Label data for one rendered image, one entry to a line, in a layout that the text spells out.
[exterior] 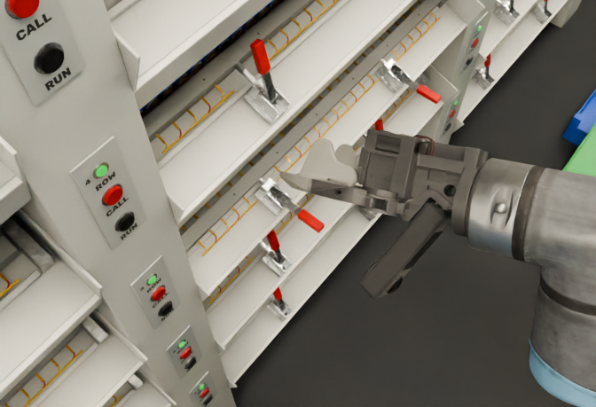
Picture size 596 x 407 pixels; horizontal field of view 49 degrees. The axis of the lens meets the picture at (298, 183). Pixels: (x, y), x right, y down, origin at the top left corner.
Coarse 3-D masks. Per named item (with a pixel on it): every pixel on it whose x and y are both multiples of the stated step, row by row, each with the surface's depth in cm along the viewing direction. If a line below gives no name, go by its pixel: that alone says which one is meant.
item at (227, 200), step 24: (432, 0) 100; (408, 24) 98; (432, 24) 101; (384, 48) 95; (408, 48) 98; (360, 72) 93; (336, 96) 90; (360, 96) 93; (312, 120) 88; (336, 120) 91; (288, 144) 86; (312, 144) 89; (264, 168) 84; (288, 168) 87; (240, 192) 82; (216, 216) 80; (240, 216) 83; (192, 240) 79; (216, 240) 81
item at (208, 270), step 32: (448, 0) 103; (416, 32) 101; (448, 32) 102; (352, 64) 96; (416, 64) 99; (352, 96) 94; (384, 96) 95; (288, 128) 89; (320, 128) 91; (352, 128) 92; (256, 160) 87; (224, 192) 84; (288, 192) 87; (224, 224) 83; (256, 224) 84; (192, 256) 80; (224, 256) 82
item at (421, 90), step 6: (402, 72) 94; (402, 78) 94; (408, 78) 94; (408, 84) 94; (414, 84) 94; (420, 84) 94; (420, 90) 93; (426, 90) 93; (432, 90) 93; (426, 96) 93; (432, 96) 93; (438, 96) 93
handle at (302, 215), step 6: (282, 198) 84; (282, 204) 83; (288, 204) 83; (294, 204) 83; (294, 210) 83; (300, 210) 83; (300, 216) 82; (306, 216) 82; (312, 216) 82; (306, 222) 82; (312, 222) 82; (318, 222) 82; (312, 228) 82; (318, 228) 81
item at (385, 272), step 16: (432, 208) 64; (416, 224) 65; (432, 224) 64; (448, 224) 67; (400, 240) 66; (416, 240) 65; (432, 240) 67; (384, 256) 66; (400, 256) 66; (416, 256) 67; (368, 272) 67; (384, 272) 66; (400, 272) 66; (368, 288) 67; (384, 288) 66
